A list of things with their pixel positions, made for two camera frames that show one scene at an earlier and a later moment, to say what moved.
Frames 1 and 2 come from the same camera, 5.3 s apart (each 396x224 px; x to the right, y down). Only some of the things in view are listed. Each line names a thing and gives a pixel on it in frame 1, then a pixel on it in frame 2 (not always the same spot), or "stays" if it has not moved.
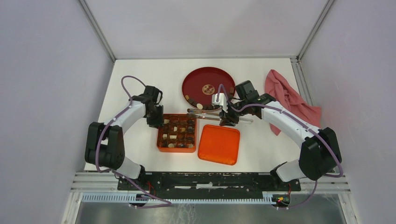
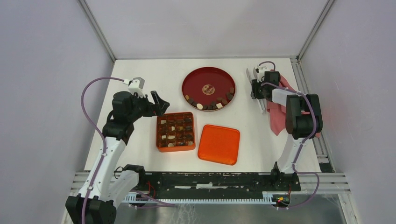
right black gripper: x=227 y=119 -> x=254 y=93
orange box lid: x=219 y=144 stays
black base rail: x=209 y=182 stays
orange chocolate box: x=178 y=135 stays
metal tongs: x=201 y=117 -> x=261 y=102
